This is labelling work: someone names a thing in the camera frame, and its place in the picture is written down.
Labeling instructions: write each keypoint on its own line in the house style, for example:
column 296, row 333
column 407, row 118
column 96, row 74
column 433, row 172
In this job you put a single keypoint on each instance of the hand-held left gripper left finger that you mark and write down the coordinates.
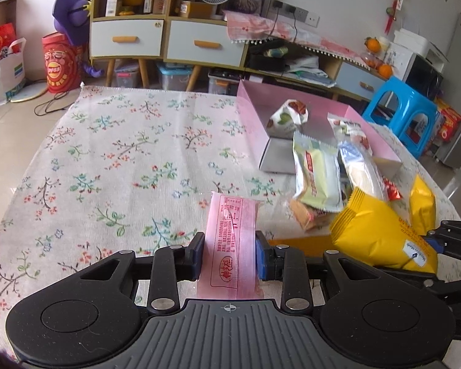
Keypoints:
column 198, row 255

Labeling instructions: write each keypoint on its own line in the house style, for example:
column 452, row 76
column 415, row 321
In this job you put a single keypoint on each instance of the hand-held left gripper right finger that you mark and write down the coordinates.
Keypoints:
column 262, row 259

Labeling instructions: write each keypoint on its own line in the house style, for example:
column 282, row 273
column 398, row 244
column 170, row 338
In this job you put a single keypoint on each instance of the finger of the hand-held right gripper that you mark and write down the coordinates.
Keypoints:
column 453, row 290
column 455, row 240

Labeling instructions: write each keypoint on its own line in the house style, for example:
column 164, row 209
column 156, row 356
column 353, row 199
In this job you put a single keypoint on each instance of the pink snack packet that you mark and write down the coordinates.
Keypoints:
column 230, row 246

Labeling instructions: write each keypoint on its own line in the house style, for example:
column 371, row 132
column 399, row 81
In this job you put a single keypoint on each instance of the small yellow snack packet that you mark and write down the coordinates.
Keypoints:
column 422, row 203

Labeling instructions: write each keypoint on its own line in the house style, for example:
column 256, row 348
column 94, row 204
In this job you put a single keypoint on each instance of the large yellow snack packet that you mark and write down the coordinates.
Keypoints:
column 372, row 230

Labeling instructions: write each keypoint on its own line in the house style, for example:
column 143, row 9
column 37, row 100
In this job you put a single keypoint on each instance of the pale green snack packet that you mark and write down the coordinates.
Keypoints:
column 317, row 173

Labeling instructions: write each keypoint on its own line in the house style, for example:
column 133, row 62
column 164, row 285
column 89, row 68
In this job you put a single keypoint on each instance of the pink cardboard box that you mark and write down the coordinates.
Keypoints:
column 253, row 103

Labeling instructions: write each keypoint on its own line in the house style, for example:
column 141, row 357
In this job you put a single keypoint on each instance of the orange biscuit packet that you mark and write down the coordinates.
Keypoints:
column 307, row 215

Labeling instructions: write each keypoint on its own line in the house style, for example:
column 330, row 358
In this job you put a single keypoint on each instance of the red candy wrapper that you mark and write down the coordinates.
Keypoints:
column 392, row 191

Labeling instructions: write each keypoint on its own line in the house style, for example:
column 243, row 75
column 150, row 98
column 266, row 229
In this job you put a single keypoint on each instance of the clear snack packet red print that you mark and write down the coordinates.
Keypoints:
column 363, row 173

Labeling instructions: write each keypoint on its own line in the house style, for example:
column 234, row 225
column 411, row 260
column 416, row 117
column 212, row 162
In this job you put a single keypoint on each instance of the red snack carton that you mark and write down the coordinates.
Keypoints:
column 449, row 121

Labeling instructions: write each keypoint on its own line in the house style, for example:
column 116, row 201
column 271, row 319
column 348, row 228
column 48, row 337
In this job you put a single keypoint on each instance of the floral tablecloth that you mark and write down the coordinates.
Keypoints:
column 100, row 161

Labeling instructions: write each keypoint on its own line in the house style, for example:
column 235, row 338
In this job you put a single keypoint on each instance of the white snack packet green print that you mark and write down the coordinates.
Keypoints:
column 286, row 119

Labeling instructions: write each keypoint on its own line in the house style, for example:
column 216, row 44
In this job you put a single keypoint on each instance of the blue plastic stool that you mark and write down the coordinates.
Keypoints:
column 403, row 96

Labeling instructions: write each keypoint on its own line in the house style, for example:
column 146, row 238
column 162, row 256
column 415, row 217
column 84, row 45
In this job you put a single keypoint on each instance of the black microwave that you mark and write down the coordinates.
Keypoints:
column 422, row 73

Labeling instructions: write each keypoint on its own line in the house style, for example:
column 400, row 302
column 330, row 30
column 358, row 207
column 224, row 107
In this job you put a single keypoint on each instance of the small clear storage box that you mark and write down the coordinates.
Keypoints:
column 221, row 82

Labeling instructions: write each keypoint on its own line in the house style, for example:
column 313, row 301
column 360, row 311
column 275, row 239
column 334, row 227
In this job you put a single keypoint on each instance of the clear storage box blue lid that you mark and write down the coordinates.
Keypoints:
column 174, row 77

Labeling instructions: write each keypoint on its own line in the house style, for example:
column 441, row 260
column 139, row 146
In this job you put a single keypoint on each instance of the orange fruit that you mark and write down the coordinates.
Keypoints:
column 385, row 70
column 372, row 45

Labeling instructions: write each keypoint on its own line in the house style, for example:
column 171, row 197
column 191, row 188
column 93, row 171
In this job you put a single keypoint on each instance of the low wooden cabinet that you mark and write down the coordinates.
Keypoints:
column 353, row 77

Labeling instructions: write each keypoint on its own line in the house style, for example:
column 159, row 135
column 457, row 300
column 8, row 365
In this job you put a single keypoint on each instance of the pile of white papers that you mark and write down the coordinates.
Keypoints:
column 307, row 71

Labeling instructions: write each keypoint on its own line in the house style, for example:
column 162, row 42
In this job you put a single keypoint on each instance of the black bag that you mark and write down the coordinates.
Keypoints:
column 265, row 63

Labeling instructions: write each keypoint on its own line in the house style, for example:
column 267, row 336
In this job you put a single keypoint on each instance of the bag of oranges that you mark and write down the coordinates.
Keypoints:
column 370, row 59

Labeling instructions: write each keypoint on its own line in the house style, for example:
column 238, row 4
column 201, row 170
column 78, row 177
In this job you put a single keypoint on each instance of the red cylindrical barrel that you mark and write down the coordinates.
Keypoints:
column 61, row 69

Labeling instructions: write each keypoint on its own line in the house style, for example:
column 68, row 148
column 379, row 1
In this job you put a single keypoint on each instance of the pink patterned cloth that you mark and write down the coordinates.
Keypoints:
column 253, row 27

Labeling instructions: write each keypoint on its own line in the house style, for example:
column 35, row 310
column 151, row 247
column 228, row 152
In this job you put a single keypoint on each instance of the round white base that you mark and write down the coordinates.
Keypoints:
column 27, row 94

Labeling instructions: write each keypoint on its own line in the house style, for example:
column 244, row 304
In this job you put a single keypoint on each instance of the brown cardboard box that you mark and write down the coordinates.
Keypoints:
column 196, row 9

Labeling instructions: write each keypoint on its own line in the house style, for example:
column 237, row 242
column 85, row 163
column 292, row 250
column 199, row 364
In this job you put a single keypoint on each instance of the small brown box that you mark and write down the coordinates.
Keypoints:
column 160, row 5

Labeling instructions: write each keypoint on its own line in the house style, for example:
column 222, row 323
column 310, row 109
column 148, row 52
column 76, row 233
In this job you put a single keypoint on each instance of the small white box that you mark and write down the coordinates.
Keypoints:
column 150, row 3

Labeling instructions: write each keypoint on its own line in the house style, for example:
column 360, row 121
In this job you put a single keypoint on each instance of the white shopping bag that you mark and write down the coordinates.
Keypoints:
column 4, row 80

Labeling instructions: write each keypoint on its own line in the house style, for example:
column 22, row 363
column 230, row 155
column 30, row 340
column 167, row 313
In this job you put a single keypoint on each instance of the white carton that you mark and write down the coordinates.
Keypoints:
column 113, row 4

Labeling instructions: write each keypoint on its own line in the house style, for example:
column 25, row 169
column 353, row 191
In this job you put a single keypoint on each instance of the purple plush toy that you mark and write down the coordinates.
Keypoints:
column 71, row 15

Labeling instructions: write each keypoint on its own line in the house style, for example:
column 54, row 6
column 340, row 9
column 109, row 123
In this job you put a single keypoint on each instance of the white wall socket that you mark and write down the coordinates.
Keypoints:
column 313, row 19

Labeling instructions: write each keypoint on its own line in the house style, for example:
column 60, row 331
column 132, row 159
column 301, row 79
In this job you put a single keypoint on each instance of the grey wall socket panel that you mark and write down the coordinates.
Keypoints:
column 297, row 12

